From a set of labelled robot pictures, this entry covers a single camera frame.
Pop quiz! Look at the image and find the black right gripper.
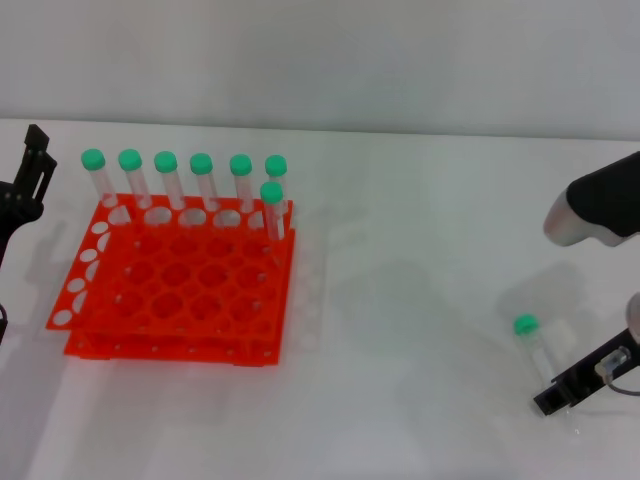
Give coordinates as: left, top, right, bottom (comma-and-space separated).
533, 323, 640, 417

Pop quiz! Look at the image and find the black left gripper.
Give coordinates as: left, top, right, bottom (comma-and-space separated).
0, 124, 59, 281

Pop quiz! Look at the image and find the clear test tube green cap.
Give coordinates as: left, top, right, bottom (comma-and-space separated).
229, 153, 256, 214
513, 313, 557, 387
153, 151, 188, 211
80, 148, 119, 209
260, 181, 288, 242
189, 152, 222, 212
118, 148, 153, 209
264, 154, 296, 217

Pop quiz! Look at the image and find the orange plastic test tube rack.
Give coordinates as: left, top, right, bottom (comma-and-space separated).
44, 192, 296, 369

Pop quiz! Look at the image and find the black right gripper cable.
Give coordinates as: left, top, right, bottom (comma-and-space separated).
594, 347, 640, 397

